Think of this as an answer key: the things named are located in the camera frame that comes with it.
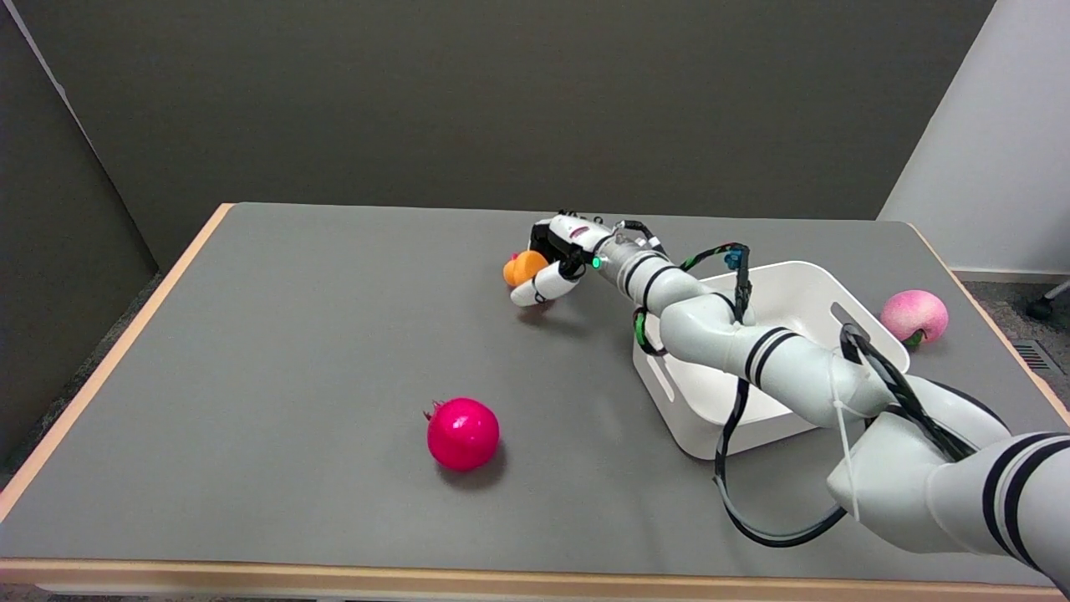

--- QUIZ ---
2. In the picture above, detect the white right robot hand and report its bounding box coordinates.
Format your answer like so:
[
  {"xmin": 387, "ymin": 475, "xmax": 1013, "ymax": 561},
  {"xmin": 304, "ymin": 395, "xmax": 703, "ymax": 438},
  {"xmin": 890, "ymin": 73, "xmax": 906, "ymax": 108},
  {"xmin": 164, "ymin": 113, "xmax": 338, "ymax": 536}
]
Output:
[{"xmin": 510, "ymin": 211, "xmax": 620, "ymax": 309}]

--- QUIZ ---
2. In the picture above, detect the yellow orange toy duck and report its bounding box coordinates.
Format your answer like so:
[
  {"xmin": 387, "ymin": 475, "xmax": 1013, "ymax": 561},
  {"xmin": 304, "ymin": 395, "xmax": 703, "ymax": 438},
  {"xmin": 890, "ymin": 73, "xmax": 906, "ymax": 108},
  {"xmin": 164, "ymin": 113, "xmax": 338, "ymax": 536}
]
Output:
[{"xmin": 502, "ymin": 249, "xmax": 550, "ymax": 288}]

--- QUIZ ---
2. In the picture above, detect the magenta toy pomegranate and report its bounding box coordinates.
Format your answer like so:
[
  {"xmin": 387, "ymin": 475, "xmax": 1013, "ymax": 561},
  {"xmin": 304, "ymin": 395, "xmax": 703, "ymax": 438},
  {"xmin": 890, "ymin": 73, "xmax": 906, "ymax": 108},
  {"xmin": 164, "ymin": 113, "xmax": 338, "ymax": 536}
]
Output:
[{"xmin": 424, "ymin": 397, "xmax": 501, "ymax": 472}]

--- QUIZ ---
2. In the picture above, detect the white plastic storage bin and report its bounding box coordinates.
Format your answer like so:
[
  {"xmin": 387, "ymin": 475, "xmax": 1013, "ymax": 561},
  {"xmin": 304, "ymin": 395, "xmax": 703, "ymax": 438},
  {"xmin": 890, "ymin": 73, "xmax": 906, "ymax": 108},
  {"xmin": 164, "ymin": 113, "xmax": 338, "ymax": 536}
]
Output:
[{"xmin": 633, "ymin": 261, "xmax": 910, "ymax": 461}]

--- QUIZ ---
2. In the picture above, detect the pink toy peach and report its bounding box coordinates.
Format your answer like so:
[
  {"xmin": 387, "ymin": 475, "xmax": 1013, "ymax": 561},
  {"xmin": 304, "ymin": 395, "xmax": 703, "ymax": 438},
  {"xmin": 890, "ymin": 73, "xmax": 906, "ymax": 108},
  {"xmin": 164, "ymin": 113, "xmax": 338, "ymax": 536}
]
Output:
[{"xmin": 880, "ymin": 289, "xmax": 950, "ymax": 349}]

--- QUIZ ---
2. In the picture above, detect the black chair base wheel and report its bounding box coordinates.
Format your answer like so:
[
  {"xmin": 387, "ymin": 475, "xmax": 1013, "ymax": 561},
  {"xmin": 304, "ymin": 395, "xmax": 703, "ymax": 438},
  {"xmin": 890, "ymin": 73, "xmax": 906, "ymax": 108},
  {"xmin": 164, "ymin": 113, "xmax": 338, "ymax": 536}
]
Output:
[{"xmin": 1026, "ymin": 280, "xmax": 1070, "ymax": 322}]

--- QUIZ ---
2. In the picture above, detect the floor vent grille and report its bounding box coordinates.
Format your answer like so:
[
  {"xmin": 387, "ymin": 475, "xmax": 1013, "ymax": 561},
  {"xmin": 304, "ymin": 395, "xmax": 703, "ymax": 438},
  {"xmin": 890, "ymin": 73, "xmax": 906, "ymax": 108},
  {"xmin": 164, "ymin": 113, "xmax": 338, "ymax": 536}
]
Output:
[{"xmin": 1011, "ymin": 341, "xmax": 1067, "ymax": 375}]

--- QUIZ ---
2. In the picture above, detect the black green robot cable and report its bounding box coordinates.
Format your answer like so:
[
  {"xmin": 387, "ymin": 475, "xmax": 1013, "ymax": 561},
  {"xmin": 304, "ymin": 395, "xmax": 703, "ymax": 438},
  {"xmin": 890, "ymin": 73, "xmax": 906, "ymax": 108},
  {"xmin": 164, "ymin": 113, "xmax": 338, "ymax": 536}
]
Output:
[{"xmin": 619, "ymin": 219, "xmax": 981, "ymax": 549}]

